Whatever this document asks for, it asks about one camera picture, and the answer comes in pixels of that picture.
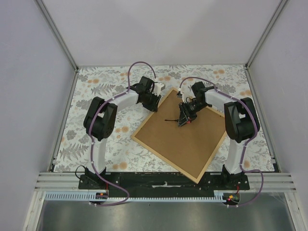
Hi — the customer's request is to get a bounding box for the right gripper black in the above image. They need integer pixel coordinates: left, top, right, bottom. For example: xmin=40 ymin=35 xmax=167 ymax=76
xmin=178 ymin=100 xmax=209 ymax=127

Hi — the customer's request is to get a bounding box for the wooden picture frame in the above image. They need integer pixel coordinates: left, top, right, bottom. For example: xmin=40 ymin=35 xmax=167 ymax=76
xmin=131 ymin=88 xmax=227 ymax=183

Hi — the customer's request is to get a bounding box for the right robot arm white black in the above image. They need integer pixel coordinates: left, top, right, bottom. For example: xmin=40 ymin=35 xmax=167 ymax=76
xmin=177 ymin=81 xmax=260 ymax=190

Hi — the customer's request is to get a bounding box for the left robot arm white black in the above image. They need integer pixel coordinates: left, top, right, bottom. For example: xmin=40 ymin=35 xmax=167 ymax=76
xmin=83 ymin=77 xmax=165 ymax=189

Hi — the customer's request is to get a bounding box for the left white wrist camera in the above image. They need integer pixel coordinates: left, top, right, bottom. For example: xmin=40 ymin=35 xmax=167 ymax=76
xmin=153 ymin=82 xmax=166 ymax=96

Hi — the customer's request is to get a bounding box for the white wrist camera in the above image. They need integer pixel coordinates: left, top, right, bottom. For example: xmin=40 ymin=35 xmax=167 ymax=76
xmin=153 ymin=82 xmax=166 ymax=96
xmin=177 ymin=88 xmax=191 ymax=103

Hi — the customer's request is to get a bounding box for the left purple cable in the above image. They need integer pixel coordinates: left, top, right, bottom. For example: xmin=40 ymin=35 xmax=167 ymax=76
xmin=88 ymin=61 xmax=158 ymax=208

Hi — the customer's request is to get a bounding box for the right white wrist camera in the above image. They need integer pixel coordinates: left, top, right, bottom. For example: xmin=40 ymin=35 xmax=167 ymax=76
xmin=177 ymin=88 xmax=191 ymax=103

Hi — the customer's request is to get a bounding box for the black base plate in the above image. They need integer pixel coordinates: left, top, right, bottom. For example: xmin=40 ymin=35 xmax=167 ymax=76
xmin=75 ymin=172 xmax=250 ymax=199

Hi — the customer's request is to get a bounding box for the black thin base cable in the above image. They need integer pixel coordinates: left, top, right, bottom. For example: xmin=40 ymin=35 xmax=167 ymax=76
xmin=75 ymin=165 xmax=87 ymax=180

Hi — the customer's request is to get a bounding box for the left aluminium corner post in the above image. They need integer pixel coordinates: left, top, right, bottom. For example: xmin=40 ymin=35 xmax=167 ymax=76
xmin=34 ymin=0 xmax=79 ymax=72

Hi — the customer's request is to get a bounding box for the aluminium corner post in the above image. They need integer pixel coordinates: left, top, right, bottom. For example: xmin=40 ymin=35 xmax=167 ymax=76
xmin=245 ymin=0 xmax=289 ymax=70
xmin=34 ymin=0 xmax=79 ymax=72

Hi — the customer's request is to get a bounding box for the white slotted cable duct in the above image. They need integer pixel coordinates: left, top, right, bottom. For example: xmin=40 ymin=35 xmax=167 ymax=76
xmin=45 ymin=192 xmax=227 ymax=203

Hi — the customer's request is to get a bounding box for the right aluminium corner post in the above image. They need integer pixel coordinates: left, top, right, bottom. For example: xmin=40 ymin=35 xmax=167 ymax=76
xmin=245 ymin=0 xmax=289 ymax=70

